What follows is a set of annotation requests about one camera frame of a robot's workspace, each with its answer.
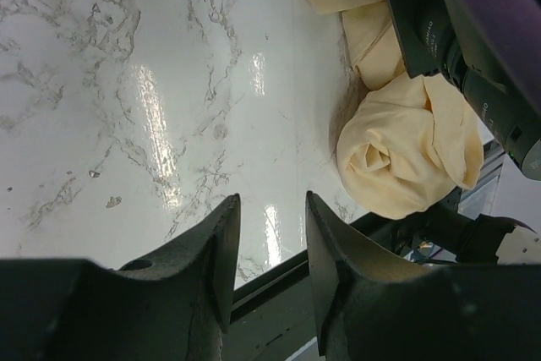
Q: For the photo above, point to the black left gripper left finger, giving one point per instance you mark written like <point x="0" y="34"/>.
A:
<point x="173" y="303"/>

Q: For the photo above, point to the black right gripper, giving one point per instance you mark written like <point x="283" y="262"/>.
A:
<point x="427" y="38"/>

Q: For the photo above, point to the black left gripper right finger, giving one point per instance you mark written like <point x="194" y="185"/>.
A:
<point x="372" y="304"/>

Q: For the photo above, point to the yellow t shirt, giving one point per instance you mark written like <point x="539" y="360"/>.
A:
<point x="411" y="140"/>

